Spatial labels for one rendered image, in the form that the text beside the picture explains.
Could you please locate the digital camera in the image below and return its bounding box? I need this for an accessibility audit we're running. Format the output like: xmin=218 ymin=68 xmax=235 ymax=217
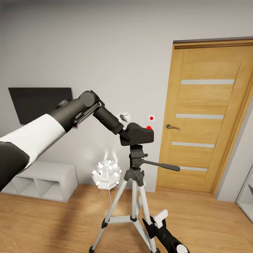
xmin=120 ymin=123 xmax=154 ymax=146

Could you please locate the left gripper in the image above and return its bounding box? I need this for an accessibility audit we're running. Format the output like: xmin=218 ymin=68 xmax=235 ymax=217
xmin=100 ymin=112 xmax=131 ymax=141

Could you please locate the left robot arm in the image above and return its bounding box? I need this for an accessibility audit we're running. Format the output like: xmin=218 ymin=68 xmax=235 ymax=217
xmin=0 ymin=90 xmax=131 ymax=191

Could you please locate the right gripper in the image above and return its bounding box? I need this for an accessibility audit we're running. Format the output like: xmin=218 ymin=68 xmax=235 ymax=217
xmin=142 ymin=217 xmax=170 ymax=244

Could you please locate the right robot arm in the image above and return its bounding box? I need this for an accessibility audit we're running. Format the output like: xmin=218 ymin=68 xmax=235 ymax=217
xmin=142 ymin=209 xmax=189 ymax=253

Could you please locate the camera tripod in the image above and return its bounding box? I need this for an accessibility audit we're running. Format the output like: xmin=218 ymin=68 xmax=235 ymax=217
xmin=89 ymin=144 xmax=180 ymax=253

